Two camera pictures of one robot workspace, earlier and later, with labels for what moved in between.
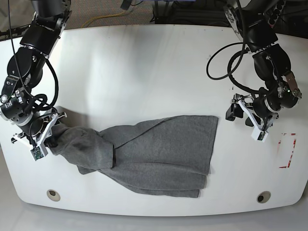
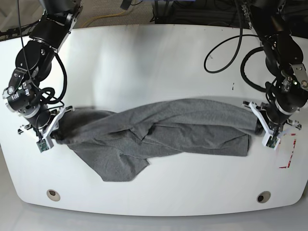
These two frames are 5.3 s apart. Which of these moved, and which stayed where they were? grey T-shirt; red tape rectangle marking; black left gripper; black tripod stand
Moved: black left gripper; grey T-shirt
Stayed: black tripod stand; red tape rectangle marking
